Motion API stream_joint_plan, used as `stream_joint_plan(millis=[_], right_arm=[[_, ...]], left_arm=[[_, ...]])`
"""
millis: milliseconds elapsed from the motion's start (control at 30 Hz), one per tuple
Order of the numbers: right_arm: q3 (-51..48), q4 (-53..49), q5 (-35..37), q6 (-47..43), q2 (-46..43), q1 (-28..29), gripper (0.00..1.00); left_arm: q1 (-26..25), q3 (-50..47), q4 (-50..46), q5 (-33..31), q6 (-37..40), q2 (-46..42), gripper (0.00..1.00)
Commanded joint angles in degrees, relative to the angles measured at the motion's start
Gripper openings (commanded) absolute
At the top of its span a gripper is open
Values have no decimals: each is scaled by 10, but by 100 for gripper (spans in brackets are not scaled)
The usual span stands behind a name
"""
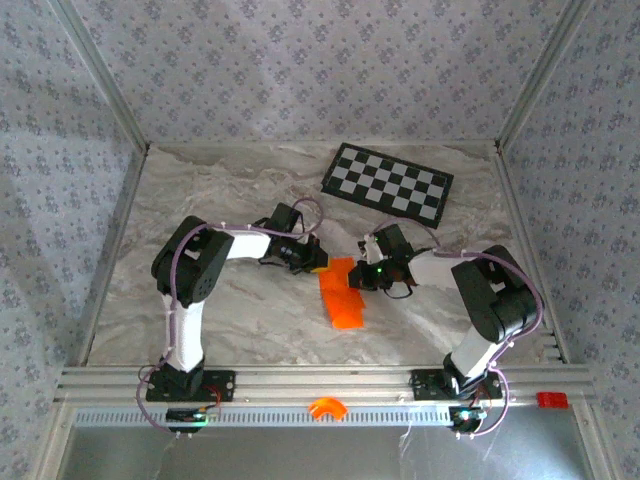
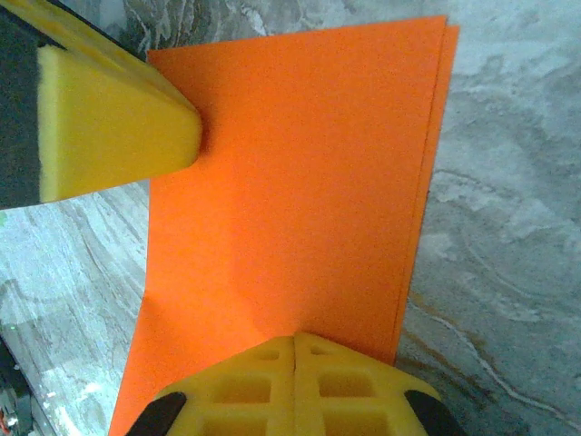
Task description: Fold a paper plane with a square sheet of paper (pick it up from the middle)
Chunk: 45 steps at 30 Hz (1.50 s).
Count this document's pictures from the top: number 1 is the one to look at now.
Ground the orange paper sheet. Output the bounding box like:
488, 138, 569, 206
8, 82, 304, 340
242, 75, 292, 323
318, 255, 367, 331

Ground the silver metal sheet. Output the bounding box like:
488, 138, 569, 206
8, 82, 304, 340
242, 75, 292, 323
59, 424, 596, 480

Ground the black white checkerboard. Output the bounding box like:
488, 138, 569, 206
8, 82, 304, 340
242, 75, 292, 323
320, 142, 455, 231

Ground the orange curved plastic piece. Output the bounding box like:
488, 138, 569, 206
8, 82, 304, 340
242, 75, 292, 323
307, 396, 348, 421

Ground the floral patterned cloth panel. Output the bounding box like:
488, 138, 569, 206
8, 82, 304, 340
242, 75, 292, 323
64, 0, 581, 146
499, 0, 640, 480
0, 0, 146, 480

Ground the red plastic block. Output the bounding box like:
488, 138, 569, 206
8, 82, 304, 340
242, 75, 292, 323
536, 391, 570, 410

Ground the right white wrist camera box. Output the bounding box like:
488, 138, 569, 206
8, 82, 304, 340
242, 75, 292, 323
358, 239, 385, 265

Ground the wide aluminium mounting rail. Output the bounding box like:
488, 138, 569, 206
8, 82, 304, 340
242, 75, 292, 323
53, 365, 596, 404

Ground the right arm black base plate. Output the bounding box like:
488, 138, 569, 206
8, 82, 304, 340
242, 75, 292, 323
410, 368, 503, 401

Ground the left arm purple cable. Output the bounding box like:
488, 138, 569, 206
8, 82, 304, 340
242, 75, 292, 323
137, 197, 325, 441

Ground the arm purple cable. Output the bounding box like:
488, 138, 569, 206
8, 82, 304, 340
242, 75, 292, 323
369, 217, 545, 441
137, 197, 325, 441

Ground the aluminium table side rail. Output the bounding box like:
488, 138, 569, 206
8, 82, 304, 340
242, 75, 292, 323
492, 142, 571, 364
74, 143, 151, 369

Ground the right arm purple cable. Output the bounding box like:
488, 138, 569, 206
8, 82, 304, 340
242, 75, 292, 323
369, 217, 545, 441

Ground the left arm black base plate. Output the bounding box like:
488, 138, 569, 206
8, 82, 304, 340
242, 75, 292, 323
145, 369, 236, 403

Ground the slotted grey cable duct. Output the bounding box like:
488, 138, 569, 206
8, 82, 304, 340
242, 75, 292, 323
72, 405, 581, 427

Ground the aluminium frame post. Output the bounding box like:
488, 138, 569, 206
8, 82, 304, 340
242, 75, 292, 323
52, 0, 151, 152
494, 0, 596, 152

